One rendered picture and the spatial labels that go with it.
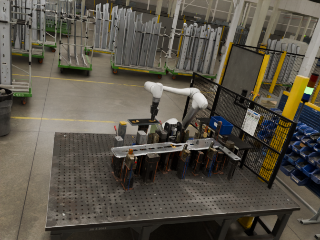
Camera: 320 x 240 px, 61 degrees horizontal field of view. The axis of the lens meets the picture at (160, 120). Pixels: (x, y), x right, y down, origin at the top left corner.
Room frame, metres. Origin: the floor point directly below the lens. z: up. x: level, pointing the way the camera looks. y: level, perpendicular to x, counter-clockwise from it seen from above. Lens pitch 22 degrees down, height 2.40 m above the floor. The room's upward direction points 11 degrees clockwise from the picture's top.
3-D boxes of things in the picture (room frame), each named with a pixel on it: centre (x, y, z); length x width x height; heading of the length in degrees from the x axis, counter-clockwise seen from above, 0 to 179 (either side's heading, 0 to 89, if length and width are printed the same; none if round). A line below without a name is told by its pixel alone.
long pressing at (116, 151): (2.72, -0.19, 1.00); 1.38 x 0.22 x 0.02; 123
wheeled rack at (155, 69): (9.84, 1.18, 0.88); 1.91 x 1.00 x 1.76; 108
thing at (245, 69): (5.24, -1.33, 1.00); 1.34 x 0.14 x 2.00; 21
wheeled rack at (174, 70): (10.83, -0.79, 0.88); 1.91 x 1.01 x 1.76; 113
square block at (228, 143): (3.03, -0.89, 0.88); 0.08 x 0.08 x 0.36; 33
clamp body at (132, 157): (2.26, 0.19, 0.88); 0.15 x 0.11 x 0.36; 33
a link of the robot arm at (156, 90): (2.97, 0.10, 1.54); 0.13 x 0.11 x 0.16; 41
